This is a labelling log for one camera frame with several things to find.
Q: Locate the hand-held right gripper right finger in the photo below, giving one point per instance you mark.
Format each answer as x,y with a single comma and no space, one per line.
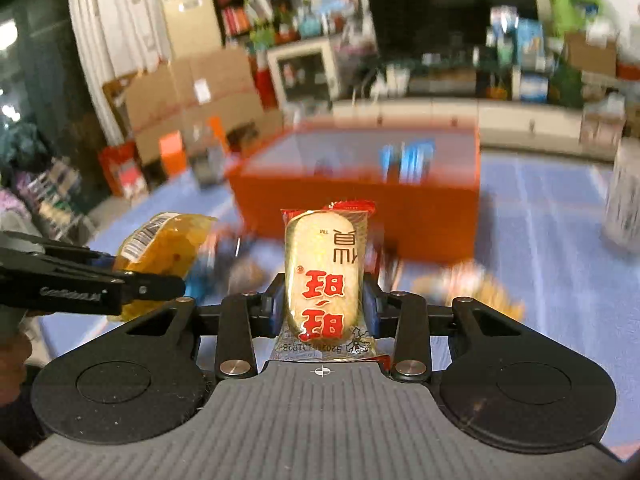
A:
369,305

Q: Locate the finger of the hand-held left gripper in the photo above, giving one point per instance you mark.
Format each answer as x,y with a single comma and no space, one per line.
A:
60,252
155,287

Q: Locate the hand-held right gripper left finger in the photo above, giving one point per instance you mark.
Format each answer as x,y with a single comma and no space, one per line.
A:
277,307

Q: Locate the yellow clear snack packet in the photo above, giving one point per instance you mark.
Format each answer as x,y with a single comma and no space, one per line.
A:
165,245

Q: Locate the rice cracker packet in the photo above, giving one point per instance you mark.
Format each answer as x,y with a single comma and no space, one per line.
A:
320,260

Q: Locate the orange cardboard box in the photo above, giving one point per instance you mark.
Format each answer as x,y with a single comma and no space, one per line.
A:
360,205

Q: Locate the person's left hand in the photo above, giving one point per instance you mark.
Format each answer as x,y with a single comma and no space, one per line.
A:
11,367

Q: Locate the red carton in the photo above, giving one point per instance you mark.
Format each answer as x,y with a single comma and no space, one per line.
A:
122,170

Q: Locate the breadstick packet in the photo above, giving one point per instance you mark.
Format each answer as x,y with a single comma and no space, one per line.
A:
475,290

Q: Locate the glass jar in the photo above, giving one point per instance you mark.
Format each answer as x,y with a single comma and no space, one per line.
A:
209,165

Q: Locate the open orange carton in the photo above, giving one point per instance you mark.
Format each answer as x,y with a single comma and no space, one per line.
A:
172,152

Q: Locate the small blue snack packet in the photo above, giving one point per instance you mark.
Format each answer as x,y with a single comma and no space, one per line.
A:
389,162

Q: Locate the blue biscuit packet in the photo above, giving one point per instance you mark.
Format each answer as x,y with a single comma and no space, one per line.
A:
417,162

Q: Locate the blue checked tablecloth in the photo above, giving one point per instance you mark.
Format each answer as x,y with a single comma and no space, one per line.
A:
540,260

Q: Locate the white television stand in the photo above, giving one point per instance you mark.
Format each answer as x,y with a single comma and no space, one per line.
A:
450,120

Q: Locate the white curtain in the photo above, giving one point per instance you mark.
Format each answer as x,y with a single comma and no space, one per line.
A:
115,25

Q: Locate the white glass-door cabinet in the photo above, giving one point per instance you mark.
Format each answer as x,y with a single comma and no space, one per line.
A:
305,70

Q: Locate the white printed mug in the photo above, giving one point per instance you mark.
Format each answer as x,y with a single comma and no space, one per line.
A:
624,200

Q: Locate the bookshelf with books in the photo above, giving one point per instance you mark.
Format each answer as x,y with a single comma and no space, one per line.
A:
250,0

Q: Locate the black television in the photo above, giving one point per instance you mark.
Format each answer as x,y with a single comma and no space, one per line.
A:
450,0

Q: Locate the brown cardboard box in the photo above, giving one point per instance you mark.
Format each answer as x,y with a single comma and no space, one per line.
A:
592,55

